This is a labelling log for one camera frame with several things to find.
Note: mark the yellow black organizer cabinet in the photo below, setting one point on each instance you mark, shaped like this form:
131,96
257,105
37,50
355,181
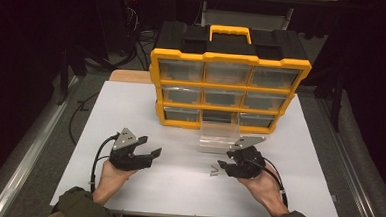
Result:
229,43

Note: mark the black metal stand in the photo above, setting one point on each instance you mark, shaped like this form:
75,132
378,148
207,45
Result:
66,72
338,96

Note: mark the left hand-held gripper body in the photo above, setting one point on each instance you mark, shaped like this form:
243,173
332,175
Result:
128,160

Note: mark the person's left hand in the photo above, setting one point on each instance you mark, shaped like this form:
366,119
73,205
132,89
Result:
112,179

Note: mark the wooden board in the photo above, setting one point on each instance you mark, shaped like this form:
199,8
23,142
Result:
131,76

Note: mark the aluminium floor rail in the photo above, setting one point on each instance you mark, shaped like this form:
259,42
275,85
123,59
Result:
351,163
25,146

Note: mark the person's right hand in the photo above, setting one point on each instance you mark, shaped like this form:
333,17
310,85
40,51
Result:
265,192

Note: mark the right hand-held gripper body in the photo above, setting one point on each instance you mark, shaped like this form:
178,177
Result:
246,164

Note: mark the transparent plastic drawer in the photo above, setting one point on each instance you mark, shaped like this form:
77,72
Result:
217,141

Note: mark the grey metal shelf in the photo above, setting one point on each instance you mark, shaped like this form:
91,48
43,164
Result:
245,19

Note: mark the grid of clear drawers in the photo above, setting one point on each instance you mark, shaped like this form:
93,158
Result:
183,70

